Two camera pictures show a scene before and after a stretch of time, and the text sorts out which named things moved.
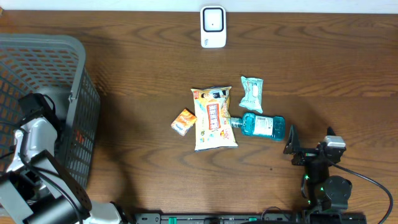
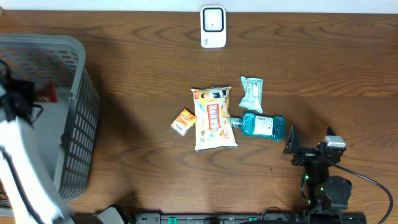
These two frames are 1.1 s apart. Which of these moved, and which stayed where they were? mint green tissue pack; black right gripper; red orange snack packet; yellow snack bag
Moved: red orange snack packet
Stayed: yellow snack bag; black right gripper; mint green tissue pack
